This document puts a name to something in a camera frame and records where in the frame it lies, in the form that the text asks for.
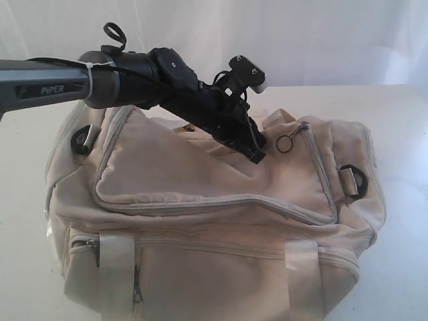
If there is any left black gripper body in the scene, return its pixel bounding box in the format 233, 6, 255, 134
160, 88, 251, 147

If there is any silver zipper pull ring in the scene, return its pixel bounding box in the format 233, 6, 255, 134
276, 136, 294, 154

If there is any beige fabric duffel bag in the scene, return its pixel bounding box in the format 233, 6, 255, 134
45, 103, 386, 320

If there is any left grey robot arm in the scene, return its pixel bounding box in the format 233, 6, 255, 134
1, 46, 266, 163

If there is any white backdrop curtain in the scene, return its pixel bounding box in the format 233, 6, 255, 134
1, 1, 427, 91

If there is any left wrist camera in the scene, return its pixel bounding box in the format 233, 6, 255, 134
229, 56, 266, 94

